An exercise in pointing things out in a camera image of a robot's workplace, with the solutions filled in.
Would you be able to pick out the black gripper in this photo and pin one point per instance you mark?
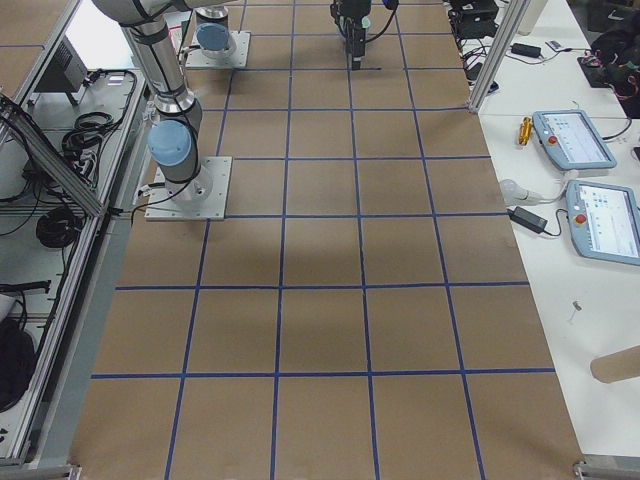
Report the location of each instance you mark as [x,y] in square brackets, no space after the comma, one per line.
[351,14]

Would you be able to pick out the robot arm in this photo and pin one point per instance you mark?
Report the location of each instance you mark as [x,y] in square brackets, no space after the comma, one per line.
[173,141]
[215,46]

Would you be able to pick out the gold cylinder tool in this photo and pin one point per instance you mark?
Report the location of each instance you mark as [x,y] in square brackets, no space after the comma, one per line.
[525,130]

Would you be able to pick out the white light bulb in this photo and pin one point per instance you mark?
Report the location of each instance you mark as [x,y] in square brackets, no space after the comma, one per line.
[514,195]

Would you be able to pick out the far teach pendant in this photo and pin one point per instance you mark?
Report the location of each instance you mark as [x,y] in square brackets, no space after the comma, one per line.
[571,141]

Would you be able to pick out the teach pendant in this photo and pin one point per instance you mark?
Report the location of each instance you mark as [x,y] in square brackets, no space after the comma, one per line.
[603,221]
[571,141]

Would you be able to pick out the black power adapter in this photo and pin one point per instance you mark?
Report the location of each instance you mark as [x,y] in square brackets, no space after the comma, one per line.
[527,219]

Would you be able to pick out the brown paper table cover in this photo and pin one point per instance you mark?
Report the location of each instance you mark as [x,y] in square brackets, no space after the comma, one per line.
[362,312]

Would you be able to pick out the near teach pendant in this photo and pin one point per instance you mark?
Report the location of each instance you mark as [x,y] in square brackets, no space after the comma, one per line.
[603,221]

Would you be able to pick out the cardboard tube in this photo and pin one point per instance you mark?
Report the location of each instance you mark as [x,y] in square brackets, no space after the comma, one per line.
[618,366]

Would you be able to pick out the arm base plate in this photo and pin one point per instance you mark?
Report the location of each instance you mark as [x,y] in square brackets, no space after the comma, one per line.
[204,198]
[233,54]

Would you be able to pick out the aluminium frame post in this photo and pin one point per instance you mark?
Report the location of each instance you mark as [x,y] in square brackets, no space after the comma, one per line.
[513,17]

